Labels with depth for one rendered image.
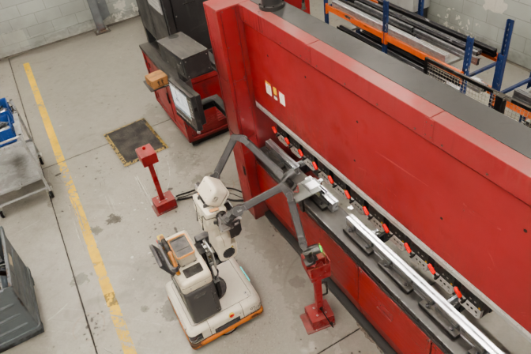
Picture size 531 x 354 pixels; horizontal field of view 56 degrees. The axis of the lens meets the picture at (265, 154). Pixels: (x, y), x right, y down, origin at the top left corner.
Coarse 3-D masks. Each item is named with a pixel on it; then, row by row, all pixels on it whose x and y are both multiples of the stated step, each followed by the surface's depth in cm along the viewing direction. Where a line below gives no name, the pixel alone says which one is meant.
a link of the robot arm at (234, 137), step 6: (234, 138) 382; (246, 138) 381; (228, 144) 384; (234, 144) 383; (228, 150) 384; (222, 156) 385; (228, 156) 386; (222, 162) 385; (216, 168) 386; (222, 168) 386; (216, 174) 384
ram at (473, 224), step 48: (288, 96) 377; (336, 96) 315; (336, 144) 341; (384, 144) 289; (432, 144) 251; (384, 192) 311; (432, 192) 267; (480, 192) 234; (432, 240) 286; (480, 240) 248; (528, 240) 220; (480, 288) 264; (528, 288) 232
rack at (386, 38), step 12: (324, 0) 587; (372, 0) 581; (384, 0) 491; (420, 0) 514; (324, 12) 595; (336, 12) 572; (384, 12) 496; (420, 12) 521; (360, 24) 540; (384, 24) 504; (384, 36) 510; (468, 36) 412; (504, 36) 437; (384, 48) 519; (408, 48) 486; (468, 48) 417; (504, 48) 445; (456, 60) 454; (468, 60) 422; (468, 72) 429; (480, 72) 441
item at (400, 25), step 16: (336, 0) 575; (352, 0) 578; (368, 0) 569; (352, 16) 551; (368, 16) 532; (400, 16) 521; (416, 16) 517; (400, 32) 494; (416, 32) 494; (432, 32) 486; (448, 32) 483; (432, 48) 461; (448, 48) 464; (464, 48) 457; (480, 48) 457; (496, 48) 444
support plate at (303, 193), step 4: (304, 180) 411; (308, 180) 410; (296, 184) 408; (300, 184) 407; (300, 188) 404; (304, 188) 403; (316, 188) 401; (300, 192) 400; (304, 192) 400; (308, 192) 399; (312, 192) 398; (316, 192) 398; (296, 196) 397; (300, 196) 397; (304, 196) 396; (308, 196) 396; (296, 200) 394; (300, 200) 393
